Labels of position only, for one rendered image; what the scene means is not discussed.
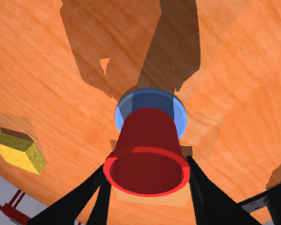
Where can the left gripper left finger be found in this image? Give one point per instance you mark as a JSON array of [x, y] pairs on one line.
[[66, 210]]

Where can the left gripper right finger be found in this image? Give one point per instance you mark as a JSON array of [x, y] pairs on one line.
[[220, 209]]

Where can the blue round disc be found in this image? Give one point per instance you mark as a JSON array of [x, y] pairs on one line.
[[153, 98]]

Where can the yellow sponge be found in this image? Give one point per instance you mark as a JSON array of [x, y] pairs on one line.
[[21, 153]]

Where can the red cup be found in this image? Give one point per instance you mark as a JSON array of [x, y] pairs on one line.
[[147, 174]]

